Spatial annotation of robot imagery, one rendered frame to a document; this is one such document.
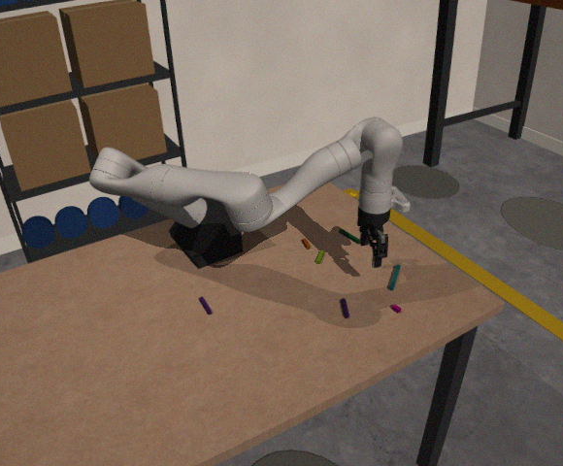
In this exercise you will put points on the purple rod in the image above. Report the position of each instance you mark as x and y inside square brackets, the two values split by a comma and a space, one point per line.
[205, 305]
[345, 307]

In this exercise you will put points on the turquoise rod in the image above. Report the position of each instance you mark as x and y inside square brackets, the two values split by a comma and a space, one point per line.
[394, 278]

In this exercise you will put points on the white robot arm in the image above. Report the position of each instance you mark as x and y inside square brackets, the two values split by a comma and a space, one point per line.
[177, 192]

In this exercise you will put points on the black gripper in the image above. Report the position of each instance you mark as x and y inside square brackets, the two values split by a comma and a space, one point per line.
[374, 232]

